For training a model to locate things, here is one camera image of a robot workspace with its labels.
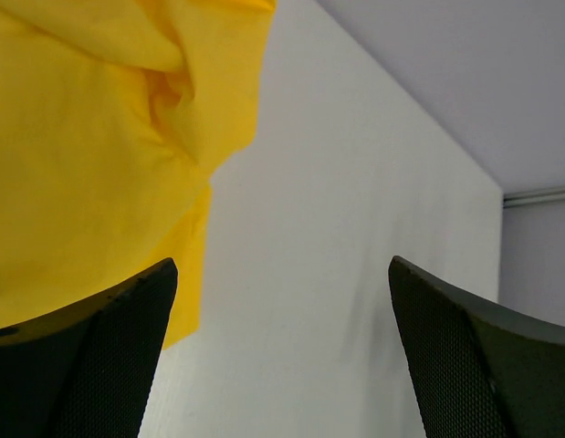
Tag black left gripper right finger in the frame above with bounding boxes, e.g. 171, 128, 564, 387
388, 256, 565, 437

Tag yellow shorts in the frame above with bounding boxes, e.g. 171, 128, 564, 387
0, 1, 276, 346

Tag right side table rail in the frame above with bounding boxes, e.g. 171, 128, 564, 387
503, 186, 565, 209

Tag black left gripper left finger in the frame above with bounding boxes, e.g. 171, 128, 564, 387
0, 258, 178, 438

